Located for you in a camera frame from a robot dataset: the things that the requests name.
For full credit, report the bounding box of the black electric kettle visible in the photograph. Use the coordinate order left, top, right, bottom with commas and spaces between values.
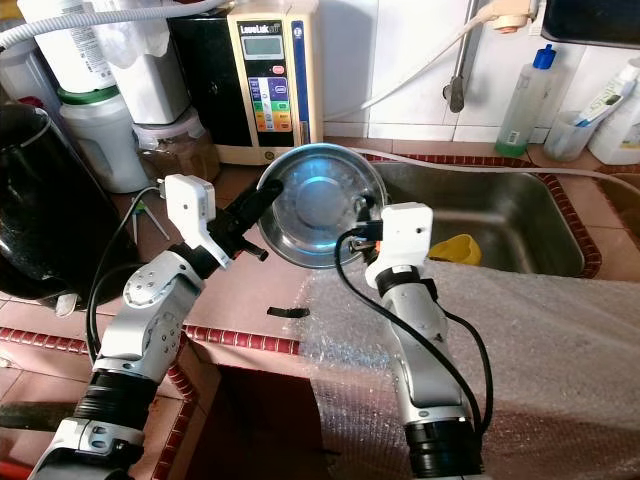
0, 105, 136, 306

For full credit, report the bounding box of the white filter cartridge green band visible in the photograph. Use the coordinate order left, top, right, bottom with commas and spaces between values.
20, 0, 116, 101

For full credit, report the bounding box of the steel sink basin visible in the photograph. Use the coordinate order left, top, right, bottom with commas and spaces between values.
370, 158, 601, 281

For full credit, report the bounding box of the black tray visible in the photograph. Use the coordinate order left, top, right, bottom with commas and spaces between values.
540, 0, 640, 49

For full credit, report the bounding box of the yellow plastic bowl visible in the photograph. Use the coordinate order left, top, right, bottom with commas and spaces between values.
430, 233, 483, 266

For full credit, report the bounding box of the steel faucet pipe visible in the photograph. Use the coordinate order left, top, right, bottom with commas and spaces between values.
445, 0, 486, 113

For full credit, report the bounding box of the jar with brown contents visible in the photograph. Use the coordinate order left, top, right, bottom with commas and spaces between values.
135, 112, 219, 186

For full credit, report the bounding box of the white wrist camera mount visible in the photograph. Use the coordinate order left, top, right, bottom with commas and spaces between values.
163, 173, 219, 271
378, 203, 436, 286

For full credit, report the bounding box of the black tape strip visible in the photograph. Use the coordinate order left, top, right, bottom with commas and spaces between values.
267, 306, 311, 320

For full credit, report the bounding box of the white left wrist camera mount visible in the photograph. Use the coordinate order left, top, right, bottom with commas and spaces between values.
163, 173, 219, 271

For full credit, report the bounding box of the dark wooden stick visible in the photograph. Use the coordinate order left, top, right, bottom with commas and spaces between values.
0, 402, 106, 433

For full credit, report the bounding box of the beige faucet diverter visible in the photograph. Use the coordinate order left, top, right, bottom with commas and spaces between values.
485, 0, 541, 36

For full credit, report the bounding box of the white chopsticks green tip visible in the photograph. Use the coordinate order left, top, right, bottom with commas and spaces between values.
130, 197, 166, 241

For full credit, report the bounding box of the thin white tube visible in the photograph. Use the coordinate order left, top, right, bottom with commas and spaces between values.
370, 147, 640, 181

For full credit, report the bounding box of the clear plastic cup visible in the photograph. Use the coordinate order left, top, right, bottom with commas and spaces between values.
545, 108, 596, 164

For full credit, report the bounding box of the white plastic jug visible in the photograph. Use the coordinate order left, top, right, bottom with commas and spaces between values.
58, 92, 151, 196

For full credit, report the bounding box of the dish soap bottle blue cap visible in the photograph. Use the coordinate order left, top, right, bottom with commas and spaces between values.
495, 43, 561, 158

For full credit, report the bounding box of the steel bowl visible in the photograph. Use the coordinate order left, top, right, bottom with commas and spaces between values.
257, 145, 391, 271

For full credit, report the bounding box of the white faucet hose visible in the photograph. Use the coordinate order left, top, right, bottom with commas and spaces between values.
322, 10, 501, 123

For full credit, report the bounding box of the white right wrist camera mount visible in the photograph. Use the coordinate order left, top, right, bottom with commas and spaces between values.
378, 203, 436, 286

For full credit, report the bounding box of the bubble wrap sheet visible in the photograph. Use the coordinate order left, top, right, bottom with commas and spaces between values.
295, 262, 640, 480

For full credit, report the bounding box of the beige water ionizer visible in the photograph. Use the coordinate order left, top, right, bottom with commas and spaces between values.
170, 0, 323, 166

